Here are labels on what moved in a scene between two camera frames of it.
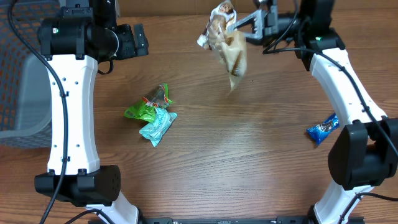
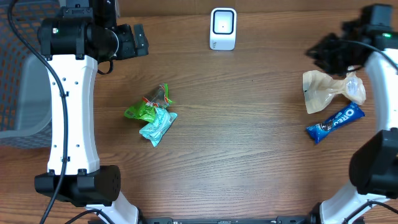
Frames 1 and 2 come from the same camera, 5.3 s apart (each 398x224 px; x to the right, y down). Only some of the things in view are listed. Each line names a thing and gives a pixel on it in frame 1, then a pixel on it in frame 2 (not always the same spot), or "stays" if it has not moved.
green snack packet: [145, 108] stays
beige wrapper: [231, 48] to [319, 85]
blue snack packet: [319, 132] stays
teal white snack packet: [155, 130] stays
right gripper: [262, 22] to [324, 53]
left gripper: [130, 49] stays
